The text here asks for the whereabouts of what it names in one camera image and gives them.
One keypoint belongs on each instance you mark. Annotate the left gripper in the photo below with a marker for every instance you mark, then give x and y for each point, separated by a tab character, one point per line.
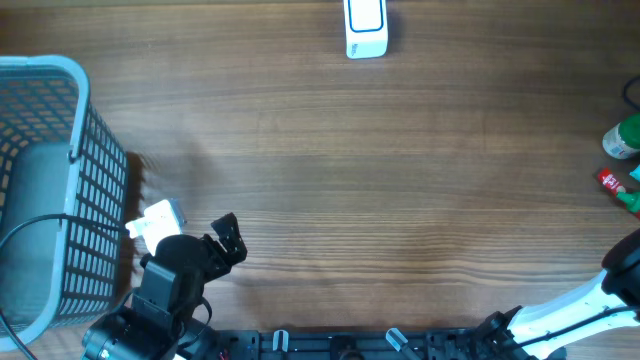
221	262

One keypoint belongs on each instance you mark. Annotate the red snack stick packet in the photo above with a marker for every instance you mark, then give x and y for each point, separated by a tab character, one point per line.
611	183

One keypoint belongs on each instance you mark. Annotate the green lid glass jar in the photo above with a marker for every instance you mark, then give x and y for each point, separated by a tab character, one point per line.
622	141

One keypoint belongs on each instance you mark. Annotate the yellow red sauce bottle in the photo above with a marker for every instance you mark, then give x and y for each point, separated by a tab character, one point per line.
631	201

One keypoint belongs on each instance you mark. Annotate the mint wet wipes pack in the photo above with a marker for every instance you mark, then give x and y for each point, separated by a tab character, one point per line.
635	174

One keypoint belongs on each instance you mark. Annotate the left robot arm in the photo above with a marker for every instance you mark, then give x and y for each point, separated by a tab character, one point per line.
159	323

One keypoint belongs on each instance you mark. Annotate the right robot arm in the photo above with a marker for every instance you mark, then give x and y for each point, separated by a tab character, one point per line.
608	301

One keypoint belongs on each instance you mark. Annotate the white barcode scanner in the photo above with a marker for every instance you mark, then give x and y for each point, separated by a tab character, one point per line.
366	28

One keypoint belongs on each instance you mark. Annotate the grey plastic mesh basket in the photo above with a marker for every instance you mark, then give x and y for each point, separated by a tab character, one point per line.
64	178

